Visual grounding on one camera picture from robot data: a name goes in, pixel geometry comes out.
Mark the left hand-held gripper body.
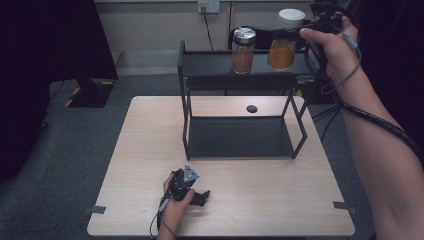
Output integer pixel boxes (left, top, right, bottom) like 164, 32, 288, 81
168, 163, 201, 202

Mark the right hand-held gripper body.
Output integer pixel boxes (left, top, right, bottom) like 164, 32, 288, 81
309, 0, 345, 35

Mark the orange jar with white lid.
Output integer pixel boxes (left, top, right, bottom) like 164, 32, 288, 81
266, 8, 307, 72

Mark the glass jar with silver lid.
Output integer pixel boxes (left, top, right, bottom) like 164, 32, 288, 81
230, 26, 257, 75

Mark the black metal shelf rack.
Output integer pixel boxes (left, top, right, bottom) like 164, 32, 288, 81
177, 39, 326, 161

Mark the person's left hand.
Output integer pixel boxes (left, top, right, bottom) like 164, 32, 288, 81
160, 175, 196, 228

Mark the person's right hand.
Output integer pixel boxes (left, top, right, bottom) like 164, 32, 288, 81
298, 14, 363, 87

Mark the black chair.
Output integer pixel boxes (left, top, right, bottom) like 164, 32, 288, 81
227, 25, 303, 51

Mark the dark curtain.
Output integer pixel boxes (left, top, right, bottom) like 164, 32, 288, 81
0, 0, 119, 183
343, 0, 424, 148

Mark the grey tape strip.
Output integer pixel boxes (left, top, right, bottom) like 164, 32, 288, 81
82, 205, 107, 215
332, 200, 358, 215

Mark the black stand base yellow tape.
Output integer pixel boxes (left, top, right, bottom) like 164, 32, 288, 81
64, 79, 116, 109

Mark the left gripper grey cable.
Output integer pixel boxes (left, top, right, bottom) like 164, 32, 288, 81
149, 196, 178, 240

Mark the gripper grey cable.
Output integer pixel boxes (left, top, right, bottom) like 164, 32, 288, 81
149, 196, 178, 240
320, 30, 363, 97

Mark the right gripper grey cable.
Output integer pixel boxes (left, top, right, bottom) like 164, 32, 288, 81
320, 30, 363, 97

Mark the black power cable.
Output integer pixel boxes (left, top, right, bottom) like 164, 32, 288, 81
201, 11, 215, 52

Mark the white wall socket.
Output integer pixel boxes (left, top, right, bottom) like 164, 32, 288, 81
197, 0, 221, 14

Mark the black floor cable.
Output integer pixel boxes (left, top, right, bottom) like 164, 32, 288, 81
311, 103, 343, 144

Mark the right gripper black spiral cable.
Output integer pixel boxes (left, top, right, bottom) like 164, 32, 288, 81
332, 94, 424, 163

